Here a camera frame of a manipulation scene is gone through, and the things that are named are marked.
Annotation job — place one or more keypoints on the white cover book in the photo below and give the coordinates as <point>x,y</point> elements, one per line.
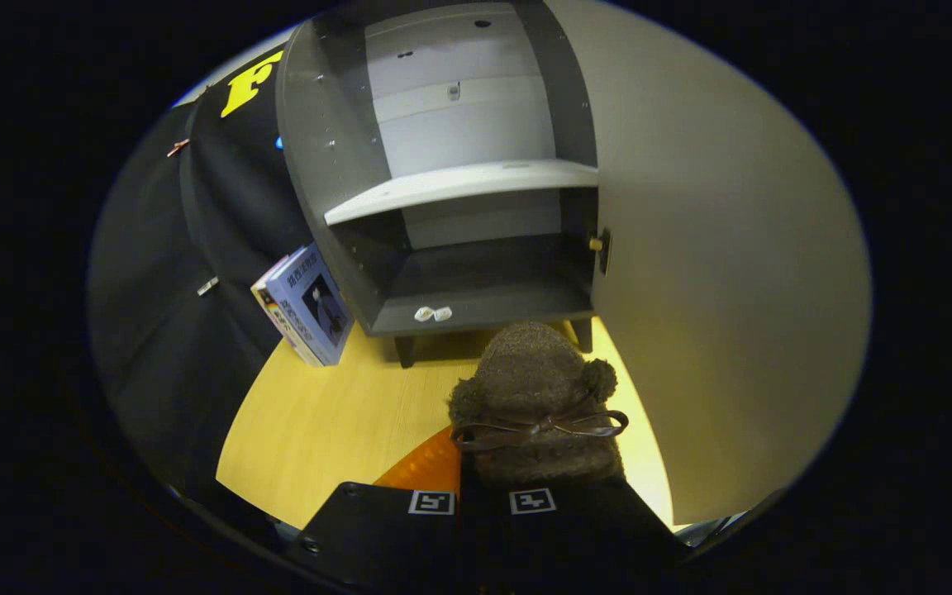
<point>271,310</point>

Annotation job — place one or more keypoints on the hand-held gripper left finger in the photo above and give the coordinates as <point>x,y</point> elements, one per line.
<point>385,537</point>

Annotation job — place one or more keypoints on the pink clip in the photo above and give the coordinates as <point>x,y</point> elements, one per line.
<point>178,148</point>

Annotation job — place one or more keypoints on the blue cover book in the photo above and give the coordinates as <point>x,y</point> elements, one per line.
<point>311,306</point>

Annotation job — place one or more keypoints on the white clip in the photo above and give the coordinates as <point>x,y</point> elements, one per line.
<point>207,286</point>

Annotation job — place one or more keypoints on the beige shoe cabinet door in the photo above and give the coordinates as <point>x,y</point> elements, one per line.
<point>732,289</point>

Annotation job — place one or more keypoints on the brown fuzzy shoe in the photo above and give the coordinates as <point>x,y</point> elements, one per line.
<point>534,372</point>

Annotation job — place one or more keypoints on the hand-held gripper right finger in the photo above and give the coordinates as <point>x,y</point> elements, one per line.
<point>575,533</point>

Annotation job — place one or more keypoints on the black backdrop cloth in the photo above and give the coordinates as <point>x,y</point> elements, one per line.
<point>162,347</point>

